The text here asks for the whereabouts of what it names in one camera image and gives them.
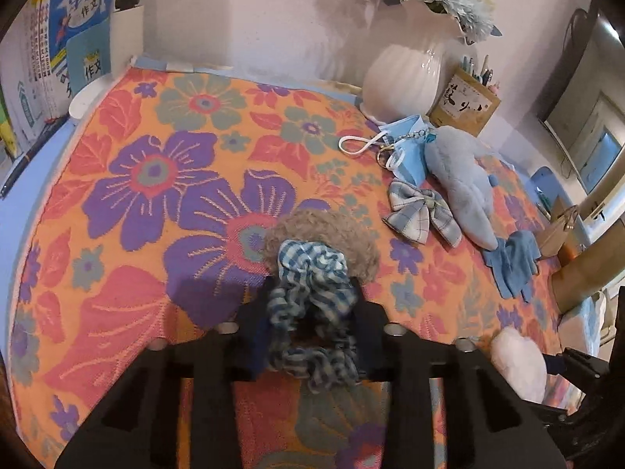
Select blue plastic chair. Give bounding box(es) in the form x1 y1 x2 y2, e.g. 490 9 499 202
530 166 567 218

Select bundle of pens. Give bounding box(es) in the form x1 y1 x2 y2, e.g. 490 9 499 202
459 54 501 91

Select blue face mask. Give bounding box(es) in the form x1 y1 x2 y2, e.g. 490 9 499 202
378 115 438 181

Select teal thin booklet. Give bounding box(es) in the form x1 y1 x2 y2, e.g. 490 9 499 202
66 22 113 98

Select tan square pen holder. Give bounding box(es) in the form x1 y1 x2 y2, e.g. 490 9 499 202
429 66 501 138

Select blue cover workbook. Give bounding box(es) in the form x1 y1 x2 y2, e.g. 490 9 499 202
49 0 123 93

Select white ribbed ceramic vase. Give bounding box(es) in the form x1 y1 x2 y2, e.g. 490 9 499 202
364 0 467 125

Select floral woven cloth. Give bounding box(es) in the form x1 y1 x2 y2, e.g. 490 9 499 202
10 66 587 469

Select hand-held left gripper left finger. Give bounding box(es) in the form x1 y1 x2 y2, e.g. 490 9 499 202
56 274 277 469

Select beige paper bag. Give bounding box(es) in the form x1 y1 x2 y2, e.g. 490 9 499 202
537 204 582 260

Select white upright post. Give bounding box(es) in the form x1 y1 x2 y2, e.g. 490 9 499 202
110 0 147 62

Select blue knit gloves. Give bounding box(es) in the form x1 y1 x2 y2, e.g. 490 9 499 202
483 231 542 302

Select white fluffy pompom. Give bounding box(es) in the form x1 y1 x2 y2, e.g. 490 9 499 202
489 326 548 401

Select blue plaid fabric bow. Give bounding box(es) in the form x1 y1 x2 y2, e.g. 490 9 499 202
382 179 462 246

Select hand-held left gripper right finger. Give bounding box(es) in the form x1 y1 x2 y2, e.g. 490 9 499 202
349 278 560 469

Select brown wooden furniture piece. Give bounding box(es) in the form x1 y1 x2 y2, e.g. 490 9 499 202
549 234 625 314

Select white strap keychain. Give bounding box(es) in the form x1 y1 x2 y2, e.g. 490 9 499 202
338 127 438 169

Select blue checkered fabric scrunchie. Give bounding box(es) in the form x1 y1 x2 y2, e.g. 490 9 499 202
266 239 364 394

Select pale blue plush toy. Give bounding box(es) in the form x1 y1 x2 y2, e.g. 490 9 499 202
424 125 499 250

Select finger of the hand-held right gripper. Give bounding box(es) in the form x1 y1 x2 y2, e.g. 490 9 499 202
544 348 625 392

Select white round lamp base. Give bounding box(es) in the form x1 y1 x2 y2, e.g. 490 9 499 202
68 78 115 120

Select brown fluffy scrunchie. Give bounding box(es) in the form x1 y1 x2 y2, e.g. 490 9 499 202
262 208 382 279

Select black pen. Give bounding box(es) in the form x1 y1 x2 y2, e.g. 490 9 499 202
0 115 69 199

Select row of upright books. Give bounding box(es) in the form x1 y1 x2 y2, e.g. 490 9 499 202
0 0 74 157

